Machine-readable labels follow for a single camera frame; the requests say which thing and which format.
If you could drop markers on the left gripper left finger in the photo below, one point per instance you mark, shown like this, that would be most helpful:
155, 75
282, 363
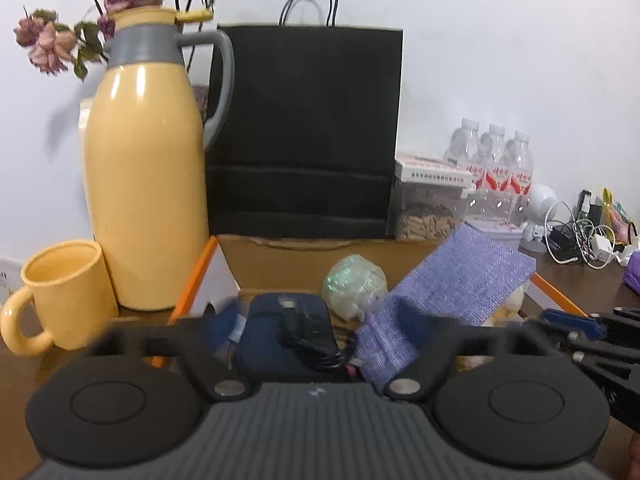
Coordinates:
136, 393

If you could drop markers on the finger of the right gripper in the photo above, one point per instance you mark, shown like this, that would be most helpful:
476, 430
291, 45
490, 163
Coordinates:
567, 322

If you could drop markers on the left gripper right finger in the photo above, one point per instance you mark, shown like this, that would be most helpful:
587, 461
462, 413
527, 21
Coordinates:
500, 395

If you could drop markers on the purple knitted cloth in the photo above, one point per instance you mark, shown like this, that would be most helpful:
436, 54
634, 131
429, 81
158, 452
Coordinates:
467, 277

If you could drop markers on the navy blue zipper pouch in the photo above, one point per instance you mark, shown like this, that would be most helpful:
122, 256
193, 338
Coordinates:
289, 338

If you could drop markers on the purple tissue pack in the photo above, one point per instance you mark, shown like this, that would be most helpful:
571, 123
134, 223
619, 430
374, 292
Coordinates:
631, 276

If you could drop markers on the yellow white plush toy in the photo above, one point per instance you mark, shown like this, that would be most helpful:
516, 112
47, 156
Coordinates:
507, 312

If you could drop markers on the colourful snack packet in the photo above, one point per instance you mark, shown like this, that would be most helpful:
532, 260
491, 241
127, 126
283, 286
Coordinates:
625, 229

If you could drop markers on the lavender tin box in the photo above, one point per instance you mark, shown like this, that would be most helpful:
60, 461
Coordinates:
498, 229

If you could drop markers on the yellow ceramic mug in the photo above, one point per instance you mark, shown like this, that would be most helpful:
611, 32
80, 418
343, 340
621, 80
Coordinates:
73, 296

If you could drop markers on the red pumpkin cardboard box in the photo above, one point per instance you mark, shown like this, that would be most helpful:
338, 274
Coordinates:
237, 266

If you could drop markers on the middle water bottle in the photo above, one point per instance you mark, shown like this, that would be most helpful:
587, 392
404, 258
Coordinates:
496, 162

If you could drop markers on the water bottle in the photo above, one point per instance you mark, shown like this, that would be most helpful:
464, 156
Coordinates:
464, 143
522, 165
496, 162

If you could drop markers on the right water bottle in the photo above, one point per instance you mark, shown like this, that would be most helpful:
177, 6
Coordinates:
522, 165

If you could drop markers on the clear container with seeds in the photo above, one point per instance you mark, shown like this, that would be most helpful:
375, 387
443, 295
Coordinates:
421, 211

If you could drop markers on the crumpled iridescent plastic wrap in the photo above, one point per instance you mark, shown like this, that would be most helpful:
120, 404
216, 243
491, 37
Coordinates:
353, 287

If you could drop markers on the left water bottle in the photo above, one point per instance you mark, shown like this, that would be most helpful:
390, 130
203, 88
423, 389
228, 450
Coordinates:
464, 143

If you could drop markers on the white flat carton box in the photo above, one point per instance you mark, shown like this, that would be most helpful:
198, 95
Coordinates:
412, 168

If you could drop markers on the black paper shopping bag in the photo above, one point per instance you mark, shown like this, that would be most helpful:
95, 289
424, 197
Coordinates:
307, 149

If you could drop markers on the yellow thermos jug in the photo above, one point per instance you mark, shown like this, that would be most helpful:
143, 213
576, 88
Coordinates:
144, 154

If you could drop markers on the dried pink flower bouquet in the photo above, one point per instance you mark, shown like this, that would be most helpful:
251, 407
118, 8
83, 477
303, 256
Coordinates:
54, 47

